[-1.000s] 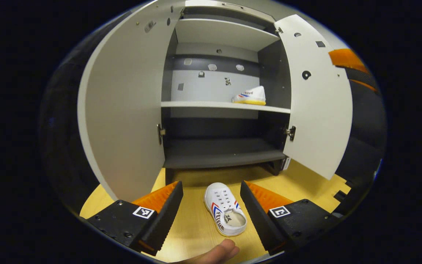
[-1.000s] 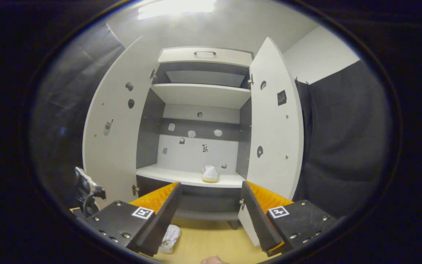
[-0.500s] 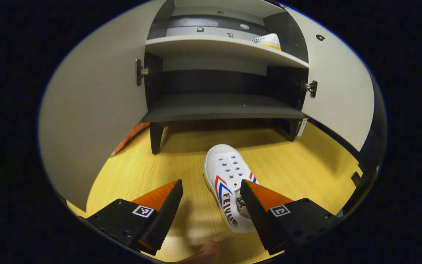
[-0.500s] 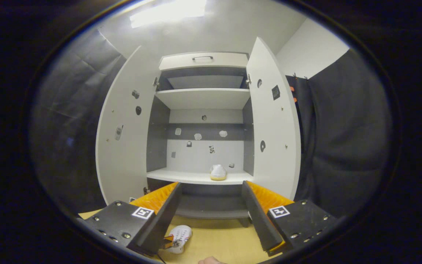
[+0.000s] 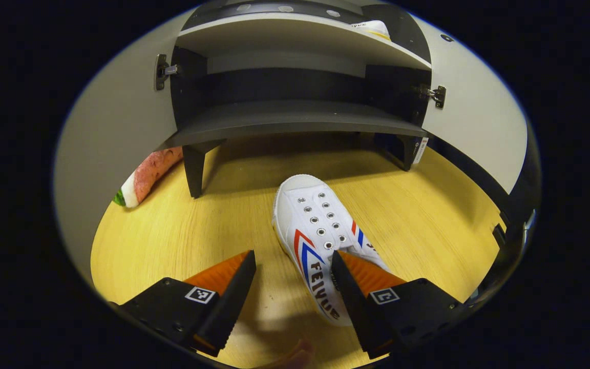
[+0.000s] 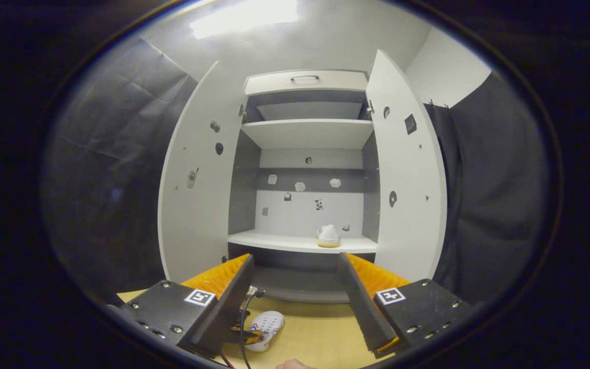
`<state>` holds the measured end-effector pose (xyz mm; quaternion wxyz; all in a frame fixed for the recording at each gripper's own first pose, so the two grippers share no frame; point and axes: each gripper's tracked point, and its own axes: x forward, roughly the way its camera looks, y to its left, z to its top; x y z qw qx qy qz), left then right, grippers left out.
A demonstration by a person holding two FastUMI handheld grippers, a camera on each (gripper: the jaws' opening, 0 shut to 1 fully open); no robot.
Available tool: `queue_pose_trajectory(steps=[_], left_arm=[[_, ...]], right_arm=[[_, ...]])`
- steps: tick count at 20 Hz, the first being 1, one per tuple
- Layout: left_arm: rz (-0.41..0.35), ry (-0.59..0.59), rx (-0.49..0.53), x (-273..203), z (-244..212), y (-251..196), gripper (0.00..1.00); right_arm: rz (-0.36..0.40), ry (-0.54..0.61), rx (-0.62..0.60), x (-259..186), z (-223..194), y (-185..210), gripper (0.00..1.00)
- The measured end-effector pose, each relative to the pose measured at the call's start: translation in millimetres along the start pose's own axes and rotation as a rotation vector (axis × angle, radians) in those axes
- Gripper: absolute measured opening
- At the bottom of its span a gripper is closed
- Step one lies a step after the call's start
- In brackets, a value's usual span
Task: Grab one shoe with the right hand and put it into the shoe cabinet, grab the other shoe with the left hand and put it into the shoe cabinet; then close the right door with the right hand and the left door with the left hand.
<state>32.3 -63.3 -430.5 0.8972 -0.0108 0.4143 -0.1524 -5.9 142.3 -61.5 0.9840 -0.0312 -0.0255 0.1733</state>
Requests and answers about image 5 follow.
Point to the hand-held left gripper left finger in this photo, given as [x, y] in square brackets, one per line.
[231, 307]

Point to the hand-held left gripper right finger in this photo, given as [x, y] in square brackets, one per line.
[354, 302]

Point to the white canvas shoe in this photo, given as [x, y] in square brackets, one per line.
[315, 225]
[374, 29]

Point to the white grey shoe cabinet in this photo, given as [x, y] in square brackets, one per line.
[285, 118]

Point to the white cabinet door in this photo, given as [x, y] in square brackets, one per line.
[116, 133]
[474, 123]

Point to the metal door hinge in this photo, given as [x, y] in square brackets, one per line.
[162, 72]
[436, 96]

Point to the watermelon slice plush toy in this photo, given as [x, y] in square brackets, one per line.
[146, 174]

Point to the small black white box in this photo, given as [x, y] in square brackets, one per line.
[420, 149]

